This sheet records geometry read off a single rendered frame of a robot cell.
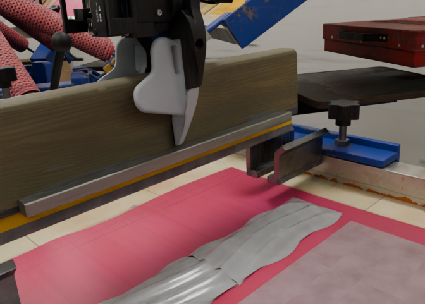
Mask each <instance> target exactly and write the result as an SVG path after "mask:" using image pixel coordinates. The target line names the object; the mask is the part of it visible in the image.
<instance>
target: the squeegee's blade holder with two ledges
mask: <svg viewBox="0 0 425 304"><path fill-rule="evenodd" d="M291 120H292V112H291V111H283V110H282V111H278V112H275V113H272V114H269V115H267V116H263V117H261V118H257V119H254V120H252V121H249V122H246V123H243V124H240V125H237V126H234V127H231V128H228V129H225V130H222V131H219V132H216V133H213V134H210V135H207V136H204V137H201V138H198V139H195V140H192V141H190V142H187V143H183V144H181V145H178V146H175V147H172V148H169V149H166V150H162V151H160V152H156V153H154V154H151V155H147V156H145V157H141V158H139V159H135V160H133V161H130V162H127V163H124V164H121V165H119V166H115V167H112V168H109V169H106V170H103V171H100V172H98V173H94V174H91V175H88V176H85V177H83V178H79V179H76V180H73V181H71V182H68V183H65V184H62V185H59V186H55V187H53V188H50V189H47V190H44V191H41V192H38V193H34V194H32V195H29V196H26V197H23V198H19V199H17V201H18V205H19V209H20V213H21V214H23V215H24V216H25V217H32V216H34V215H37V214H40V213H42V212H45V211H47V210H51V209H53V208H56V207H59V206H61V205H64V204H67V203H69V202H72V201H75V200H78V199H80V198H83V197H86V196H88V195H91V194H93V193H97V192H99V191H102V190H105V189H107V188H110V187H112V186H115V185H118V184H121V183H124V182H126V181H129V180H131V179H134V178H138V177H139V176H143V175H145V174H148V173H151V172H153V171H156V170H158V169H162V168H164V167H167V166H170V165H172V164H175V163H177V162H180V161H184V160H185V159H189V158H191V157H194V156H197V155H199V154H202V153H204V152H208V151H210V150H213V149H216V148H218V147H221V146H224V145H226V144H229V143H232V142H235V141H237V140H240V139H243V138H245V137H248V136H251V135H254V134H256V133H259V132H261V131H264V130H267V129H270V128H272V127H275V126H278V125H281V124H283V123H286V122H289V121H291Z"/></svg>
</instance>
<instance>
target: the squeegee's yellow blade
mask: <svg viewBox="0 0 425 304"><path fill-rule="evenodd" d="M291 123H292V120H291V121H289V122H286V123H283V124H281V125H278V126H275V127H272V128H270V129H267V130H264V131H261V132H259V133H256V134H254V135H251V136H248V137H245V138H243V139H240V140H237V141H235V142H232V143H229V144H226V145H224V146H221V147H218V148H216V149H213V150H210V151H208V152H204V153H202V154H199V155H197V156H194V157H191V158H189V159H185V160H184V161H180V162H177V163H175V164H172V165H170V166H167V167H164V168H162V169H158V170H156V171H153V172H151V173H148V174H145V175H143V176H139V177H138V178H134V179H131V180H129V181H126V182H124V183H121V184H118V185H115V186H112V187H110V188H107V189H105V190H102V191H99V192H97V193H93V194H91V195H88V196H86V197H83V198H80V199H78V200H75V201H72V202H69V203H67V204H64V205H61V206H59V207H56V208H53V209H51V210H47V211H45V212H42V213H40V214H37V215H34V216H32V217H25V216H24V215H23V214H21V213H20V212H19V213H17V214H13V215H12V216H8V217H5V218H3V219H0V233H2V232H5V231H7V230H10V229H13V228H16V227H18V226H21V225H23V224H26V223H28V222H31V221H34V220H36V219H40V218H41V217H45V216H48V215H50V214H53V213H55V212H58V211H61V210H63V209H66V208H68V207H71V206H74V205H76V204H79V203H82V202H84V201H87V200H90V199H92V198H95V197H98V196H100V195H103V194H105V193H108V192H111V191H113V190H117V189H119V188H122V187H124V186H127V185H130V184H132V183H135V182H137V181H140V180H142V179H146V178H148V177H151V176H154V175H156V174H159V173H161V172H164V171H167V170H169V169H172V168H174V167H177V166H180V165H182V164H185V163H188V162H190V161H194V160H196V159H199V158H201V157H204V156H206V155H209V154H212V153H214V152H217V151H219V150H223V149H225V148H228V147H231V146H233V145H236V144H238V143H241V142H244V141H246V140H249V139H251V138H254V137H257V136H259V135H262V134H265V133H267V132H270V131H273V130H275V129H278V128H281V127H283V126H286V125H289V124H291Z"/></svg>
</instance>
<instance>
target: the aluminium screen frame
mask: <svg viewBox="0 0 425 304"><path fill-rule="evenodd" d="M234 154H236V155H241V156H243V157H246V149H244V150H241V151H239V152H236V153H234ZM304 174H308V175H311V176H315V177H318V178H322V179H326V180H329V181H333V182H336V183H340V184H343V185H347V186H351V187H354V188H358V189H361V190H365V191H368V192H372V193H376V194H378V195H383V196H386V197H390V198H394V199H397V200H401V201H404V202H408V203H410V204H415V205H419V206H421V207H425V167H421V166H415V165H412V164H407V163H403V162H398V161H393V162H391V163H389V164H388V165H387V166H385V167H376V166H372V165H368V164H363V163H360V162H355V161H350V160H346V159H342V158H339V157H333V156H330V155H325V154H322V163H321V164H320V165H318V166H316V167H314V168H312V169H310V170H308V171H306V172H304Z"/></svg>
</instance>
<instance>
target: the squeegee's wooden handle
mask: <svg viewBox="0 0 425 304"><path fill-rule="evenodd" d="M149 73H150V72H147V73H141V74H137V75H130V76H124V77H120V78H114V79H110V80H103V81H99V82H93V83H86V84H83V85H76V86H72V87H66V88H59V89H55V90H49V91H45V92H38V93H34V94H28V95H21V96H18V97H11V98H7V99H1V100H0V219H3V218H5V217H8V216H12V215H13V214H17V213H19V212H20V209H19V205H18V201H17V199H19V198H23V197H26V196H29V195H32V194H34V193H38V192H41V191H44V190H47V189H50V188H53V187H55V186H59V185H62V184H65V183H68V182H71V181H73V180H76V179H79V178H83V177H85V176H88V175H91V174H94V173H98V172H100V171H103V170H106V169H109V168H112V167H115V166H119V165H121V164H124V163H127V162H130V161H133V160H135V159H139V158H141V157H145V156H147V155H151V154H154V153H156V152H160V151H162V150H166V149H169V148H172V147H175V146H177V145H175V144H174V140H173V131H172V126H171V120H172V115H170V114H153V113H144V112H141V111H139V110H138V109H137V107H136V105H135V103H134V98H133V92H134V90H135V87H136V86H137V85H138V84H139V83H140V82H141V81H142V80H143V79H144V78H146V77H147V76H148V75H149ZM282 110H283V111H291V112H292V115H294V114H297V112H298V99H297V53H296V50H295V49H293V48H277V49H271V50H267V51H261V52H254V53H250V54H244V55H239V56H233V57H229V58H223V59H217V60H212V61H206V62H205V64H204V74H203V80H202V85H201V86H200V87H199V95H198V99H197V105H196V107H195V111H194V115H193V118H192V121H191V124H190V127H189V129H188V132H187V135H186V137H185V140H184V142H183V143H187V142H190V141H192V140H195V139H198V138H201V137H204V136H207V135H210V134H213V133H216V132H219V131H222V130H225V129H228V128H231V127H234V126H237V125H240V124H243V123H246V122H249V121H252V120H254V119H257V118H261V117H263V116H267V115H269V114H272V113H275V112H278V111H282Z"/></svg>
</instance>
